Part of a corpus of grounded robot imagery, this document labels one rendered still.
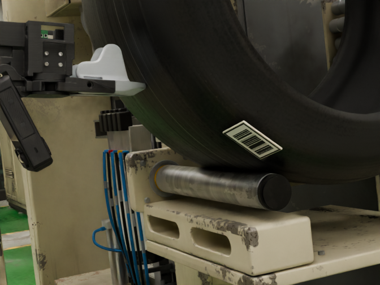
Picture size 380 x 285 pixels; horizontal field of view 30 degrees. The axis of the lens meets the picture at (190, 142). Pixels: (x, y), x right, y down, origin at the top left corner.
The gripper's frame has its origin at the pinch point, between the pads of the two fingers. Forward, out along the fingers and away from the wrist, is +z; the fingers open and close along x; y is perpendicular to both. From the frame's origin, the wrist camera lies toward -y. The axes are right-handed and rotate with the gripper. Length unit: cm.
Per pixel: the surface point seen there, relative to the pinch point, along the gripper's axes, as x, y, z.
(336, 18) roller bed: 40, 20, 59
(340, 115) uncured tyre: -12.4, -2.8, 21.5
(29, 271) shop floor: 407, -95, 70
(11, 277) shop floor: 399, -97, 57
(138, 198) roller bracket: 25.3, -15.2, 9.8
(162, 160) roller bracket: 25.2, -9.1, 13.9
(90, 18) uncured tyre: 8.8, 10.2, -3.1
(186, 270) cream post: 34, -29, 22
